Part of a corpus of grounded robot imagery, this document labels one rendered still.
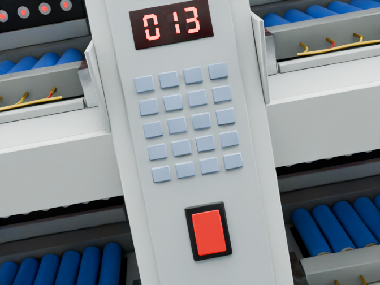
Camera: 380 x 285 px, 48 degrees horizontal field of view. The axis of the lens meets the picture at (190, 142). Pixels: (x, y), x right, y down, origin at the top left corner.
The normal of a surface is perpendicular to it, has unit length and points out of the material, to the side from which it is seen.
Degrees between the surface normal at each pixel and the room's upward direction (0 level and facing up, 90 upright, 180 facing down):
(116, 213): 110
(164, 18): 90
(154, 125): 90
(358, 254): 20
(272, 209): 90
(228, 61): 90
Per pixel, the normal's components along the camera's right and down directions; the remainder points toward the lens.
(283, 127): 0.08, 0.43
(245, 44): 0.03, 0.11
